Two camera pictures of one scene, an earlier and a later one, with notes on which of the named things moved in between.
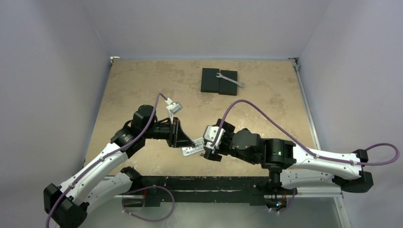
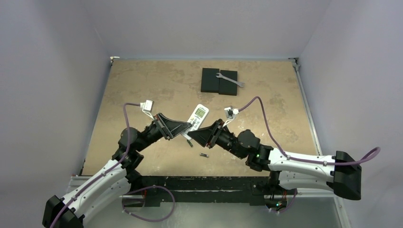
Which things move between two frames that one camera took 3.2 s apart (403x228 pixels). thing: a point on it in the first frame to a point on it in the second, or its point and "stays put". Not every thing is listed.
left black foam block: [210, 83] stays put
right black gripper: [215, 150] to [215, 134]
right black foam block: [226, 87] stays put
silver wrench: [239, 83] stays put
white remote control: [199, 146] to [196, 118]
